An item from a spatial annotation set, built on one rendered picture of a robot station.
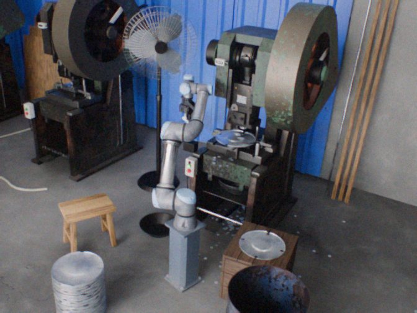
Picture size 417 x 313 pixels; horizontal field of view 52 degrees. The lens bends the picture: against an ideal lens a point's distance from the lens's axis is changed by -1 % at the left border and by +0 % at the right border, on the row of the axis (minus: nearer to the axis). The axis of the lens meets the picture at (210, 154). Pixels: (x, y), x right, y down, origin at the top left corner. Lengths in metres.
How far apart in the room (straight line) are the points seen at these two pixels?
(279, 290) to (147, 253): 1.10
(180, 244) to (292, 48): 1.34
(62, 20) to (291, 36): 1.78
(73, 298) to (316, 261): 1.71
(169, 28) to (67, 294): 2.01
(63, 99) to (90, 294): 2.07
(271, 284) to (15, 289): 1.62
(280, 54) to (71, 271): 1.71
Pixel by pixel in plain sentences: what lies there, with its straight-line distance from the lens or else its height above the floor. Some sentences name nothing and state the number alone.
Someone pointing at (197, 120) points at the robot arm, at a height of 1.04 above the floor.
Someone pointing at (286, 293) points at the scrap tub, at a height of 0.34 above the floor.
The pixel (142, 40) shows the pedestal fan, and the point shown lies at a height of 1.33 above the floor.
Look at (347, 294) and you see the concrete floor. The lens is 3.15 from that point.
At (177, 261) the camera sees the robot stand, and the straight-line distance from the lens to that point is 2.83.
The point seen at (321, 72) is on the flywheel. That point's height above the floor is 1.34.
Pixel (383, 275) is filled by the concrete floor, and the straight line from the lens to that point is 3.40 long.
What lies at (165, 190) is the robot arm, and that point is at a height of 0.68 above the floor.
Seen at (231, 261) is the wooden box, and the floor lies 0.32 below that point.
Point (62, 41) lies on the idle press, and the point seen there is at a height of 1.30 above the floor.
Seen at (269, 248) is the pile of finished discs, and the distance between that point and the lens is 2.78.
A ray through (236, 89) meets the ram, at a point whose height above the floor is 1.13.
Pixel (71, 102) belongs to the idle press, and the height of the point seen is 0.68.
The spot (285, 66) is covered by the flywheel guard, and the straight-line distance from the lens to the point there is 2.53.
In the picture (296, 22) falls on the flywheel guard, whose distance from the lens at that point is 2.64.
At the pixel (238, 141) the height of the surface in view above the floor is 0.79.
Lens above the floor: 2.04
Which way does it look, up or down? 26 degrees down
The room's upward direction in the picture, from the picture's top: 4 degrees clockwise
